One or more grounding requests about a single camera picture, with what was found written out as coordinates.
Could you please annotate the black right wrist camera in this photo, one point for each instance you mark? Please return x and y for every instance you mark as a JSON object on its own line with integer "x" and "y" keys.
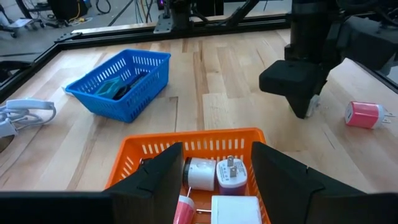
{"x": 367, "y": 40}

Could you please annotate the large white cube charger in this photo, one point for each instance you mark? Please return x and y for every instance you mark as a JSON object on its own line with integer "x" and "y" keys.
{"x": 236, "y": 211}

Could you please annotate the white charger with black end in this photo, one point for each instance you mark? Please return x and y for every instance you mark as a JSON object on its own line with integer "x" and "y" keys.
{"x": 202, "y": 174}

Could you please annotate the blue plastic basket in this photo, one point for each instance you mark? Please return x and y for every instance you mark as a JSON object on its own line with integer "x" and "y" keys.
{"x": 149, "y": 93}

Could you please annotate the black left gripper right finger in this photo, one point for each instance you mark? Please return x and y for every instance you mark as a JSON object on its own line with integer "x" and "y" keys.
{"x": 311, "y": 199}

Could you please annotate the orange plastic basket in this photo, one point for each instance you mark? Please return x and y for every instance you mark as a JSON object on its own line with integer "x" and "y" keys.
{"x": 192, "y": 137}

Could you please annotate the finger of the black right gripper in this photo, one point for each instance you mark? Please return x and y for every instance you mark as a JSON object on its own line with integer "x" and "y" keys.
{"x": 292, "y": 79}

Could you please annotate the black bin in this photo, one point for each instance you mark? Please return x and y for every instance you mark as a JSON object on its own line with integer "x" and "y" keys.
{"x": 66, "y": 9}

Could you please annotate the black table clamp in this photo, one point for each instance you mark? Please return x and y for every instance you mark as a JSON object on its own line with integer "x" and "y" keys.
{"x": 12, "y": 67}

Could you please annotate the pink and white wall charger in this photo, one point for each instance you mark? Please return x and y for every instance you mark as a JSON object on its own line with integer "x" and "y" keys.
{"x": 363, "y": 115}
{"x": 183, "y": 213}

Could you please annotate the purple and white wall charger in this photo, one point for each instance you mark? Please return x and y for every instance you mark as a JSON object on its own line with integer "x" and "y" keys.
{"x": 231, "y": 179}

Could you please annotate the teal digital display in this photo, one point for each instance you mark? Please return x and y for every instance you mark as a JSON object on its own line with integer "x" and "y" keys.
{"x": 109, "y": 88}

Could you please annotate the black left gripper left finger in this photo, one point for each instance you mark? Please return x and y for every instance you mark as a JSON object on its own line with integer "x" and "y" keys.
{"x": 77, "y": 208}

